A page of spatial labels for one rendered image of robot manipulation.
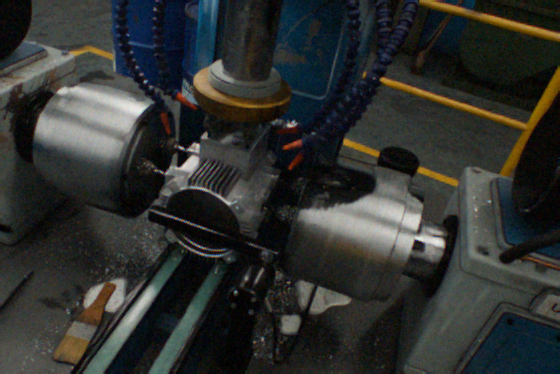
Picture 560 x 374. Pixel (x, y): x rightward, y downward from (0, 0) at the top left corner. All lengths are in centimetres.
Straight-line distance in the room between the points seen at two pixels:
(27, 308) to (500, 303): 86
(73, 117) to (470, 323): 78
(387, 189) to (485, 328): 27
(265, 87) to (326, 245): 29
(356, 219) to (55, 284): 64
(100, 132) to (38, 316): 39
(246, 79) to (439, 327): 53
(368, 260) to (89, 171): 53
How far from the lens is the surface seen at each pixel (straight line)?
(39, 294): 108
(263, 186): 93
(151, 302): 89
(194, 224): 87
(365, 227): 81
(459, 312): 85
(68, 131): 96
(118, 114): 94
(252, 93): 83
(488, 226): 85
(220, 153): 90
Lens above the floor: 159
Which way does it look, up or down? 38 degrees down
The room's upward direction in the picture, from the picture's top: 10 degrees clockwise
